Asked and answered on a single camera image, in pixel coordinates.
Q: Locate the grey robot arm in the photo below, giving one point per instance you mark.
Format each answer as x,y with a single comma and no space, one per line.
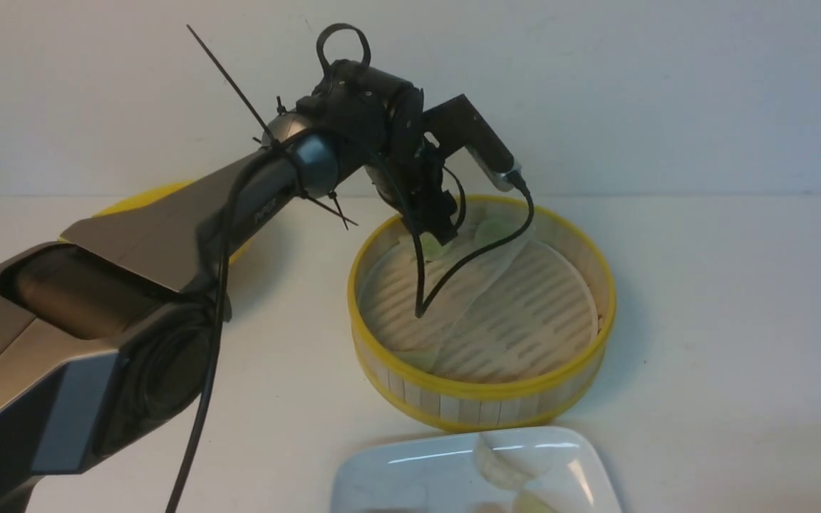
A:
112,330

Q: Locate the yellow bamboo steamer basket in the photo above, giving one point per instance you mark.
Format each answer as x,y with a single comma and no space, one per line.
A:
467,407

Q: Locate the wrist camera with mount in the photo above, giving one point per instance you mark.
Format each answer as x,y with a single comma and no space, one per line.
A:
456,124

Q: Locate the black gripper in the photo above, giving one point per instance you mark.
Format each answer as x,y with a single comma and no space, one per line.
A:
416,192

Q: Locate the white square plate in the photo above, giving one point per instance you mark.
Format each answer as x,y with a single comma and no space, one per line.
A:
438,474

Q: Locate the white steamer liner paper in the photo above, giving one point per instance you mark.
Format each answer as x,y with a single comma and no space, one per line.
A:
519,312

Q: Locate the yellow bamboo steamer lid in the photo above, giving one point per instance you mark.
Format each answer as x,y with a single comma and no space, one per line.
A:
170,235

